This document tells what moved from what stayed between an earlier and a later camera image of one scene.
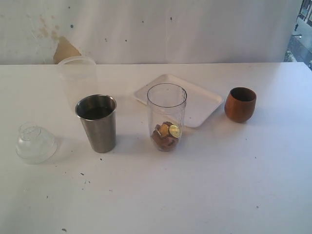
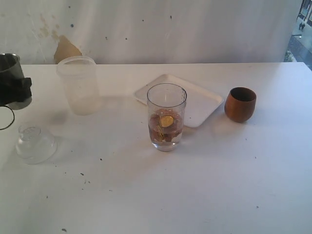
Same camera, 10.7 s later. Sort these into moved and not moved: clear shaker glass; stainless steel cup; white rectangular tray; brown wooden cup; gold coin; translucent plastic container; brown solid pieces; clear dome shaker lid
Moved: stainless steel cup; brown solid pieces; gold coin
Not moved: white rectangular tray; clear shaker glass; clear dome shaker lid; translucent plastic container; brown wooden cup
